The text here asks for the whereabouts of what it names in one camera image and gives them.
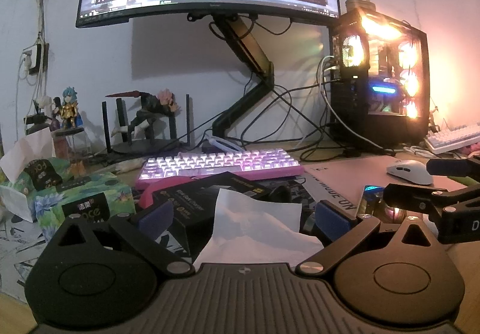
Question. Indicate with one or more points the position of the white and blue keyboard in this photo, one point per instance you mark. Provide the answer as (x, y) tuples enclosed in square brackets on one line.
[(457, 137)]

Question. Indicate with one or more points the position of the glowing glass computer case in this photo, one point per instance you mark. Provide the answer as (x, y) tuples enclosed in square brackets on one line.
[(352, 112)]

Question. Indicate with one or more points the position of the small glossy dark device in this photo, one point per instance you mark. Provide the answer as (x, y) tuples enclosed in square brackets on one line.
[(369, 197)]

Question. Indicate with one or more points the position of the small beige figurine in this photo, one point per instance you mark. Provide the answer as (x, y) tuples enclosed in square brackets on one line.
[(354, 0)]

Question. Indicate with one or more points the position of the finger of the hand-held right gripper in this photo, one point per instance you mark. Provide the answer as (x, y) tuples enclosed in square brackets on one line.
[(450, 167), (412, 196)]

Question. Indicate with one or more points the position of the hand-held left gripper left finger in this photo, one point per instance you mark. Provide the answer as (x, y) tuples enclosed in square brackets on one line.
[(157, 214)]

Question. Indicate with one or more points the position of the green floral tissue pack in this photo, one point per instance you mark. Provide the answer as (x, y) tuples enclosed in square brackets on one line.
[(93, 191)]

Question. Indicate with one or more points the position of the thin small figurine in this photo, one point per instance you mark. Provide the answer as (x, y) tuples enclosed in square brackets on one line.
[(435, 116)]

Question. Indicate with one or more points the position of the pink backlit keyboard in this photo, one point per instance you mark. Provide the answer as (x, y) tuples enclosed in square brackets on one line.
[(210, 165)]

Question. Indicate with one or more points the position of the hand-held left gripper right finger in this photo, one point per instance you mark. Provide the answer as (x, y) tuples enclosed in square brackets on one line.
[(330, 216)]

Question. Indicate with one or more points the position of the black router with antennas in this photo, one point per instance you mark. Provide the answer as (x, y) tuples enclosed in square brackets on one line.
[(106, 124)]

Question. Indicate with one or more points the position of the magenta wrist rest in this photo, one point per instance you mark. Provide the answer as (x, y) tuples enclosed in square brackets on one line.
[(148, 199)]

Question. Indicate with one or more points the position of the pink mouse pad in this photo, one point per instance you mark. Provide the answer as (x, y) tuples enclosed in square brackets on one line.
[(356, 172)]

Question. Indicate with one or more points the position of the clear glass jar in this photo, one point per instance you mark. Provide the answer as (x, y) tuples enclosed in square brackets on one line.
[(62, 144)]

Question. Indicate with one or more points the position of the black figurine with pink hair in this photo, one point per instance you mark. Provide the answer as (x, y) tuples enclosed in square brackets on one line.
[(146, 120)]

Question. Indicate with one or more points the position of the wall power strip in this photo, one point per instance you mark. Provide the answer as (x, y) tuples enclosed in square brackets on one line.
[(35, 58)]

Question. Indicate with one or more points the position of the open green tissue pack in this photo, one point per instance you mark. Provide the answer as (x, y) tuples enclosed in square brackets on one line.
[(41, 176)]

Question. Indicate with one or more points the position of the pale crumpled strip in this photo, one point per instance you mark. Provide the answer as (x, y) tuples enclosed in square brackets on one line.
[(125, 166)]

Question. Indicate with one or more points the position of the black charger box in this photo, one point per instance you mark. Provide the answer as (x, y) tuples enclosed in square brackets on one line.
[(187, 206)]

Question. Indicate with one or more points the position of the dark-haired purple figurine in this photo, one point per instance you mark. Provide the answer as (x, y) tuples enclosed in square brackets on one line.
[(55, 112)]

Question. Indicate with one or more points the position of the blue-haired gold armour figurine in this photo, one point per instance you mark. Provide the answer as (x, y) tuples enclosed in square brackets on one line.
[(70, 109)]

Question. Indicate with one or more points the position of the white tissue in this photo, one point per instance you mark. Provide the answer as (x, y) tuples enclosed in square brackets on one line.
[(255, 221)]

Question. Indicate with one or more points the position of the white computer mouse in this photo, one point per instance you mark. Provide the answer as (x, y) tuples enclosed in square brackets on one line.
[(408, 171)]

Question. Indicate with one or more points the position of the black computer mouse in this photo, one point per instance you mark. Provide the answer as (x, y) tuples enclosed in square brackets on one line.
[(281, 194)]

